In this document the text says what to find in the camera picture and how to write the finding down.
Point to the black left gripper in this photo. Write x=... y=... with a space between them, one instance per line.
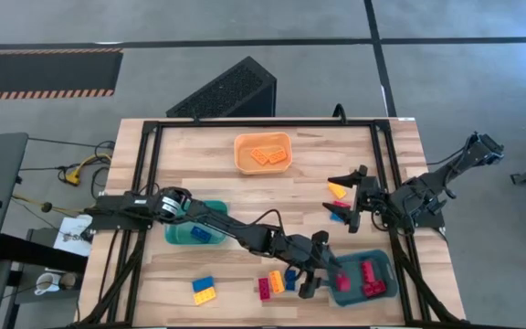
x=306 y=258

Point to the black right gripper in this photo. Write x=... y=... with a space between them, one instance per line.
x=367 y=198

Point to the blue toy brick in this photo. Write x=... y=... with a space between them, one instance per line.
x=201 y=234
x=335 y=218
x=203 y=284
x=290 y=279

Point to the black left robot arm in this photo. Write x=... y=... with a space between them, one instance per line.
x=226 y=224

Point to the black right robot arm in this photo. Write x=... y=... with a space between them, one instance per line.
x=427 y=192

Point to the dark teal plastic bin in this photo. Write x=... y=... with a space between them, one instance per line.
x=352 y=299

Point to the orange plastic bin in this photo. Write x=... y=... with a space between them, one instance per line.
x=263 y=137

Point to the light teal plastic bin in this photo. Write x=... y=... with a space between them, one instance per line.
x=178 y=233

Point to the black mesh computer tower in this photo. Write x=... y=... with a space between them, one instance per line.
x=226 y=89

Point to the white printed paper sheet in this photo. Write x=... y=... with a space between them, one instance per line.
x=71 y=242

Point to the brown round cup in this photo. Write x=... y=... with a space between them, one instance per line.
x=69 y=282

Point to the white mug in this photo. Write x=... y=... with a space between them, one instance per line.
x=46 y=285

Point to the black side stand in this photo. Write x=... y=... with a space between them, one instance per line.
x=39 y=253

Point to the gray desk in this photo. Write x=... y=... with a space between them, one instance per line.
x=3 y=219

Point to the black hazard-striped floor mat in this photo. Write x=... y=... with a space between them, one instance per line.
x=44 y=71

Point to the black aluminium rig frame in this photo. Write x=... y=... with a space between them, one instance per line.
x=267 y=123

